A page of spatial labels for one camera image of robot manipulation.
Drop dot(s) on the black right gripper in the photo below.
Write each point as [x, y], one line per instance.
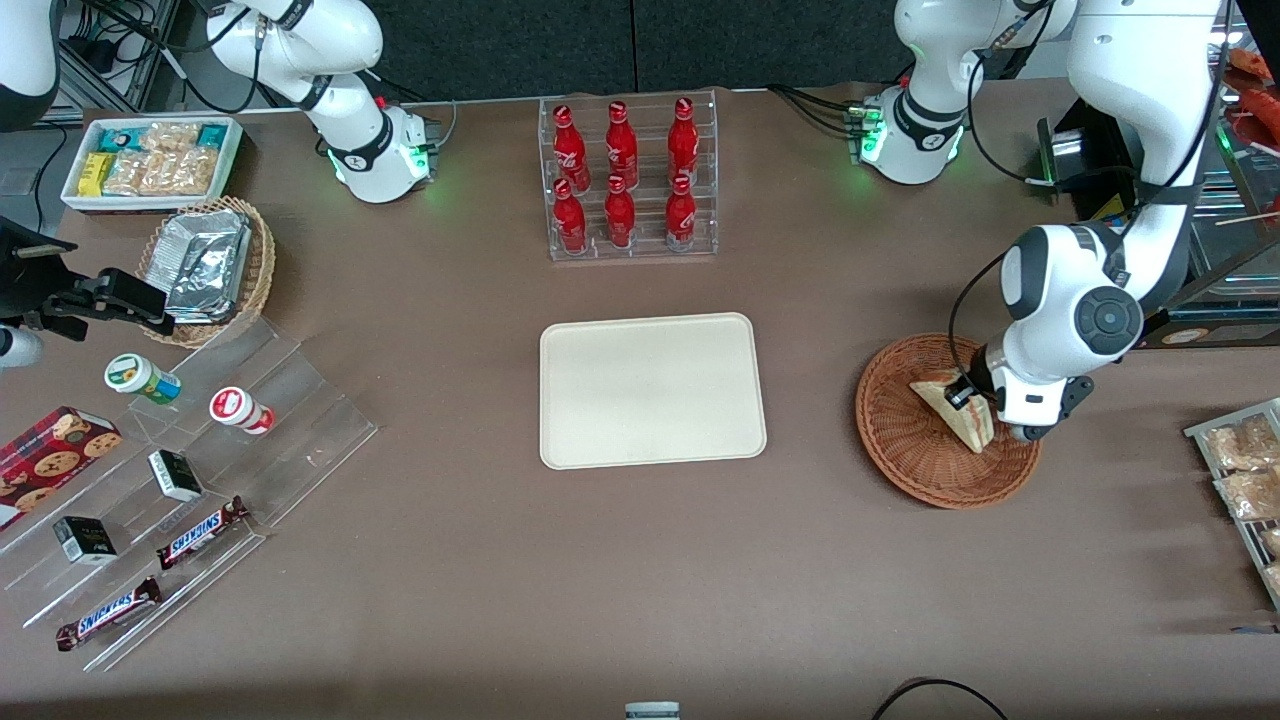
[30, 268]

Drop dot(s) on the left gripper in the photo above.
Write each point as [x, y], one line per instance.
[969, 388]

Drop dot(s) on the triangle sandwich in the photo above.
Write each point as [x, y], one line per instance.
[965, 428]

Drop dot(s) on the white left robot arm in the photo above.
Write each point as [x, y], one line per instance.
[1140, 100]

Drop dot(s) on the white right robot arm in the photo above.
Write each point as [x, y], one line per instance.
[340, 40]

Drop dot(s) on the brown round wicker basket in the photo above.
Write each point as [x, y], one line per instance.
[900, 440]

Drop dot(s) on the tan oval wicker basket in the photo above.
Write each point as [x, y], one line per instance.
[260, 260]

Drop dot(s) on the cream plastic tray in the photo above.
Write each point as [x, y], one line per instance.
[650, 390]

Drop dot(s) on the green lidded snack cup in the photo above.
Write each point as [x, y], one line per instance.
[135, 375]

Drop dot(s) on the white rectangular snack bin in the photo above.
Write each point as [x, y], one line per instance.
[75, 202]

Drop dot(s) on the silver foil packet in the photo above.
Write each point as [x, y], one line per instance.
[205, 265]

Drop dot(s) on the yellow snack packet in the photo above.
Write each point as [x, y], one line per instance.
[94, 174]

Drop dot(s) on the clear cracker bag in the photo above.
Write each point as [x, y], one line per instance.
[170, 137]
[125, 173]
[185, 172]

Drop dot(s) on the red cookie box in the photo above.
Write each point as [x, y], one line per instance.
[45, 465]

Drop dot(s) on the red lidded snack cup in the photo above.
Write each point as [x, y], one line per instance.
[235, 408]

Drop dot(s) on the teal snack packet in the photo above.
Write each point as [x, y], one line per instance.
[118, 139]
[212, 136]

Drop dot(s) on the small black box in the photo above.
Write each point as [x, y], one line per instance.
[175, 476]
[85, 540]

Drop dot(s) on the Snickers chocolate bar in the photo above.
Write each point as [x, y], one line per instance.
[108, 614]
[200, 533]

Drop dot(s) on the clear acrylic step display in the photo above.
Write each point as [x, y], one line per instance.
[310, 440]

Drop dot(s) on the black food warmer cabinet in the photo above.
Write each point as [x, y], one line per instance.
[1230, 335]

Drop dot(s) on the clear nut snack bag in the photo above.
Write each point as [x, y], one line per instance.
[1272, 542]
[1274, 580]
[1245, 445]
[1255, 495]

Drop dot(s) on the red cola bottle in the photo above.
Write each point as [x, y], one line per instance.
[681, 216]
[570, 222]
[620, 218]
[570, 150]
[683, 142]
[621, 148]

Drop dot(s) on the clear acrylic bottle rack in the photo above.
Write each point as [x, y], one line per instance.
[650, 250]

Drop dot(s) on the grey white device edge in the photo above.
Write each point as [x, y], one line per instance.
[652, 711]

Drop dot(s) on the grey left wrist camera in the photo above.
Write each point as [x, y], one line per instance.
[1078, 398]

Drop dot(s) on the grey metal frame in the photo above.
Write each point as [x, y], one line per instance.
[140, 50]

